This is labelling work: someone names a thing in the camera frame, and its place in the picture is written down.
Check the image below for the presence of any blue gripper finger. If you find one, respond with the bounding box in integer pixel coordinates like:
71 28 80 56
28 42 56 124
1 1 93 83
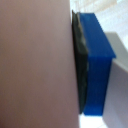
71 9 117 117

